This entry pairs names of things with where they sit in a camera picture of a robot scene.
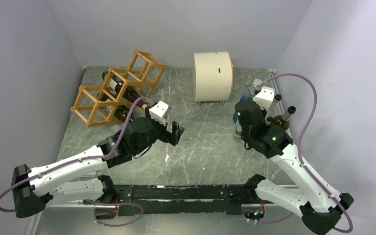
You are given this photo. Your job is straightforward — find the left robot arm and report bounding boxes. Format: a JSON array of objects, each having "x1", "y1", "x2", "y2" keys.
[{"x1": 11, "y1": 117, "x2": 184, "y2": 218}]

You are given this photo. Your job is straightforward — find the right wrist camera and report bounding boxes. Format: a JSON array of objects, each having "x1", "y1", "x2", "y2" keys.
[{"x1": 252, "y1": 86, "x2": 276, "y2": 111}]

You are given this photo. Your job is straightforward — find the clear bottle dark cap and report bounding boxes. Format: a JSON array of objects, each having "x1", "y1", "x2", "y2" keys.
[{"x1": 234, "y1": 122, "x2": 242, "y2": 141}]

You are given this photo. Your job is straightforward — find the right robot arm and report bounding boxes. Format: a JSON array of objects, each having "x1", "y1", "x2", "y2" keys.
[{"x1": 235, "y1": 98, "x2": 354, "y2": 235}]

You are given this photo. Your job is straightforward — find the aluminium rail frame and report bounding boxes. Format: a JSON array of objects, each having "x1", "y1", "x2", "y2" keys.
[{"x1": 24, "y1": 69, "x2": 329, "y2": 235}]

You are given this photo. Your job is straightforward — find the blue square glass bottle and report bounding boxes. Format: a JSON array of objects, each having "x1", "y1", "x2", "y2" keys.
[{"x1": 233, "y1": 79, "x2": 267, "y2": 124}]

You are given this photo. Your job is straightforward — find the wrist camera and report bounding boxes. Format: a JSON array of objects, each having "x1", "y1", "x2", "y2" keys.
[
  {"x1": 148, "y1": 101, "x2": 172, "y2": 126},
  {"x1": 252, "y1": 86, "x2": 276, "y2": 111}
]

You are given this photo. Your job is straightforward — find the beige cylindrical box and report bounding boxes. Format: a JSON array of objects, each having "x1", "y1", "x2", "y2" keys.
[{"x1": 193, "y1": 51, "x2": 234, "y2": 104}]

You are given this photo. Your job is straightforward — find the clear glass bottle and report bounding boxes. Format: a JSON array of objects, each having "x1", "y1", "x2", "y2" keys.
[{"x1": 273, "y1": 94, "x2": 282, "y2": 103}]

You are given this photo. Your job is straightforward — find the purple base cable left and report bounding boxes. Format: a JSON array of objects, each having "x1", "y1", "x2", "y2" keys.
[{"x1": 87, "y1": 200, "x2": 145, "y2": 227}]

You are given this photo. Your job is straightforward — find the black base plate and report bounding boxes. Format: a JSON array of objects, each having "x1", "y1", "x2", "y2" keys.
[{"x1": 95, "y1": 185, "x2": 263, "y2": 219}]

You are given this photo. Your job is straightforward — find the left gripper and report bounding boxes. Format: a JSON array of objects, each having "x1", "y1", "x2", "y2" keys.
[{"x1": 134, "y1": 106, "x2": 185, "y2": 154}]

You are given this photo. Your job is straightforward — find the dark bottle black cap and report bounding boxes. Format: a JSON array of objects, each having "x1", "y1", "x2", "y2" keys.
[{"x1": 101, "y1": 92, "x2": 134, "y2": 122}]

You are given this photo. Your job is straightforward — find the dark bottle gold cap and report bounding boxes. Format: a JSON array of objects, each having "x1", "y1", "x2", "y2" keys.
[{"x1": 101, "y1": 69, "x2": 146, "y2": 108}]

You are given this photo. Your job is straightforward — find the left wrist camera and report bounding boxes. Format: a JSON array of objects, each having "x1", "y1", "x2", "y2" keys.
[{"x1": 148, "y1": 101, "x2": 172, "y2": 126}]

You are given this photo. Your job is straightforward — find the dark green wine bottle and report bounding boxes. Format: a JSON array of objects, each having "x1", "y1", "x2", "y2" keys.
[{"x1": 266, "y1": 106, "x2": 297, "y2": 131}]

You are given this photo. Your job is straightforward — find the wooden wine rack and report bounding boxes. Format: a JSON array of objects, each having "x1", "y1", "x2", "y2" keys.
[{"x1": 71, "y1": 50, "x2": 168, "y2": 127}]

